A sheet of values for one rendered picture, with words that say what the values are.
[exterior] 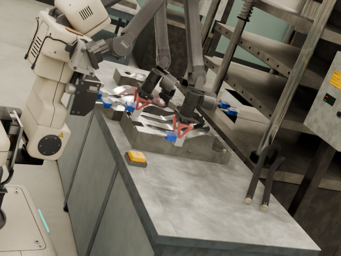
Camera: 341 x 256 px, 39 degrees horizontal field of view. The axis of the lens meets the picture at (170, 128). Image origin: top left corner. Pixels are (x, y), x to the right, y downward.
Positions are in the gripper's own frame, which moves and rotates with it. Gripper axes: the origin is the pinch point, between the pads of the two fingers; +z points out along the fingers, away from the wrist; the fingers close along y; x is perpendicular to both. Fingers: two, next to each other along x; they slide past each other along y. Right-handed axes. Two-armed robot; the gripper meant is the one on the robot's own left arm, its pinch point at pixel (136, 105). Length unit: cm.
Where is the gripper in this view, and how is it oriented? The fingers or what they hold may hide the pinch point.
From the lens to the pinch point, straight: 227.4
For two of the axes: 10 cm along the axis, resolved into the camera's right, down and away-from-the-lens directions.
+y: -2.3, -5.6, 7.9
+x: -8.3, -3.2, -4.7
